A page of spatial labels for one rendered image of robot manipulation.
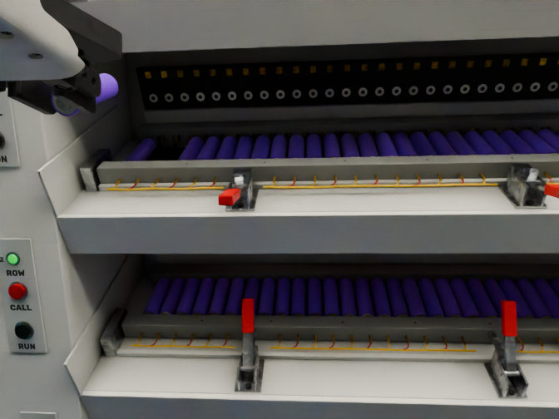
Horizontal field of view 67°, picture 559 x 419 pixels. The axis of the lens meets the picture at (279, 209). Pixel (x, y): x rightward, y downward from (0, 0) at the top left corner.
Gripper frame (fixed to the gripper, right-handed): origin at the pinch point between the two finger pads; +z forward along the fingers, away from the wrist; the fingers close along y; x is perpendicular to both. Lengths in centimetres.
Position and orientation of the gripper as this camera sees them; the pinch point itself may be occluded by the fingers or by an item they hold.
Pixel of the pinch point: (55, 81)
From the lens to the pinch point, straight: 30.1
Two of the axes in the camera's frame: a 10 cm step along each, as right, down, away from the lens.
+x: 0.0, 10.0, -0.5
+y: -10.0, 0.0, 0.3
